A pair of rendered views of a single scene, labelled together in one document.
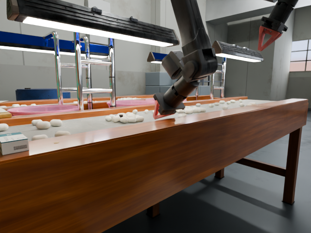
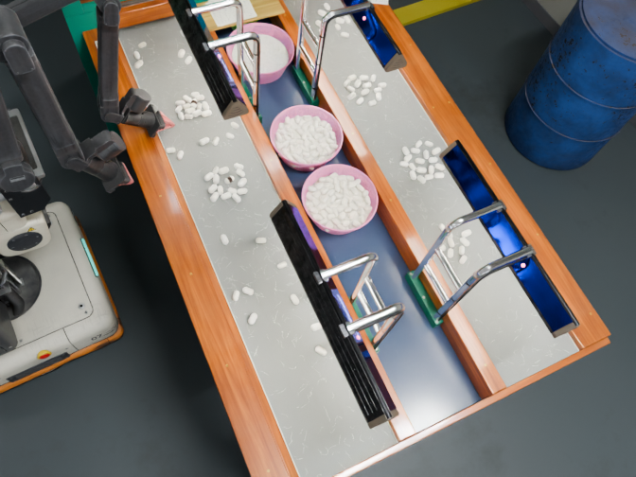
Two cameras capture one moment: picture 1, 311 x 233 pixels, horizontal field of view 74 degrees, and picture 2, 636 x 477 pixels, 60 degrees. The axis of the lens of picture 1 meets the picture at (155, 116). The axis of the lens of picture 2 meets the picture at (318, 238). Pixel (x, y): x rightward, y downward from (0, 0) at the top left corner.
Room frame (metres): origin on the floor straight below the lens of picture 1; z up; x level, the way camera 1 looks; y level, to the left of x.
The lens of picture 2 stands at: (1.40, -1.06, 2.41)
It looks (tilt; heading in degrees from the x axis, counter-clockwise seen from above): 64 degrees down; 95
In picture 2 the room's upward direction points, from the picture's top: 14 degrees clockwise
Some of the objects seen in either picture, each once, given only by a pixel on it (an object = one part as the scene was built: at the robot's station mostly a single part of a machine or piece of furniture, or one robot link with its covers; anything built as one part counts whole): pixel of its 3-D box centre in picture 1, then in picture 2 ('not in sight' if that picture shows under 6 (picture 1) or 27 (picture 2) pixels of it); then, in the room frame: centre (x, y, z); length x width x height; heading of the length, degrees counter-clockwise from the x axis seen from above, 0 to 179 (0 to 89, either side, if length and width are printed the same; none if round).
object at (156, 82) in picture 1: (178, 101); not in sight; (3.92, -0.44, 0.54); 1.07 x 0.71 x 1.07; 136
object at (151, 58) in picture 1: (177, 59); (508, 231); (1.84, -0.19, 1.08); 0.62 x 0.08 x 0.07; 133
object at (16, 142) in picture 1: (12, 142); not in sight; (0.33, 0.23, 0.77); 0.06 x 0.04 x 0.02; 43
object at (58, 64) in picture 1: (68, 78); (329, 42); (1.13, 0.47, 0.90); 0.20 x 0.19 x 0.45; 133
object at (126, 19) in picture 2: not in sight; (150, 8); (0.43, 0.43, 0.83); 0.30 x 0.06 x 0.07; 43
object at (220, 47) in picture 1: (240, 52); (330, 305); (1.43, -0.57, 1.08); 0.62 x 0.08 x 0.07; 133
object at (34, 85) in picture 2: not in sight; (43, 102); (0.70, -0.46, 1.40); 0.11 x 0.06 x 0.43; 136
